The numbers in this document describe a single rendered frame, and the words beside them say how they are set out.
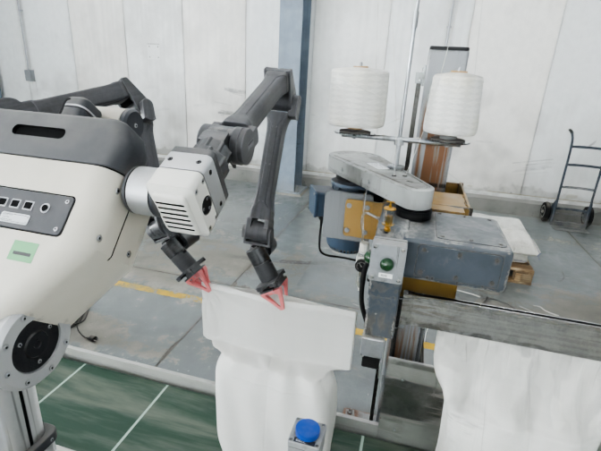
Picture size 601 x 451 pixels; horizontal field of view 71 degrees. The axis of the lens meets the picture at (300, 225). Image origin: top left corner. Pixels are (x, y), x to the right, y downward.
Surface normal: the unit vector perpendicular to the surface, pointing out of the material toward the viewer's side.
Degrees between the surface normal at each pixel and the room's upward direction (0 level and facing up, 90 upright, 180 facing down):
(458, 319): 90
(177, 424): 0
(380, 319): 90
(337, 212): 90
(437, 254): 90
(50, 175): 50
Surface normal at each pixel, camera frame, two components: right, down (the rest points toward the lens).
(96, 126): -0.17, -0.36
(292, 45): -0.27, 0.32
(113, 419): 0.05, -0.94
